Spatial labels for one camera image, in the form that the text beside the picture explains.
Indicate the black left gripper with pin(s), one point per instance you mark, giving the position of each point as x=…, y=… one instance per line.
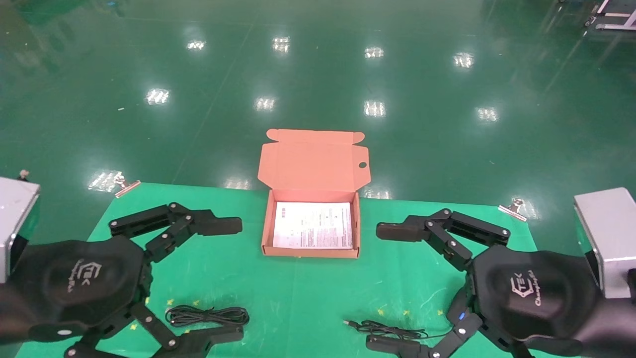
x=74, y=283

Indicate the green table cloth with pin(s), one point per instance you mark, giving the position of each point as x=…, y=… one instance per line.
x=308, y=293

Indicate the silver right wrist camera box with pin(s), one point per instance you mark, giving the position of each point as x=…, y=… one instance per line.
x=608, y=233

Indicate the open orange cardboard box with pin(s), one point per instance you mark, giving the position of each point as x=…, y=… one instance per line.
x=313, y=164

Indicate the white metal rack frame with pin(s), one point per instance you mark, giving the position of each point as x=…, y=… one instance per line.
x=613, y=15

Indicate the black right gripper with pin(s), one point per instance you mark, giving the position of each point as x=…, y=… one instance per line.
x=536, y=293

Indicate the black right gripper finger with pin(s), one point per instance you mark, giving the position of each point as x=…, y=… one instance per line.
x=397, y=346
x=402, y=229

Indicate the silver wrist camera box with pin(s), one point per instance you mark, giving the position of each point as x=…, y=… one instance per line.
x=608, y=233
x=17, y=214

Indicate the white printed instruction leaflet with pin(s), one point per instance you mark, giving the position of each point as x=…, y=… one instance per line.
x=313, y=224

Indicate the metal binder clip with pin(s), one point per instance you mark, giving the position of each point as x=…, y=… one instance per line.
x=513, y=211
x=126, y=187

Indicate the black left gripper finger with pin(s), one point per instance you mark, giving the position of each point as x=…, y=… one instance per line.
x=208, y=224

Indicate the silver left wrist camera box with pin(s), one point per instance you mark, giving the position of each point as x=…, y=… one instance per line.
x=17, y=214

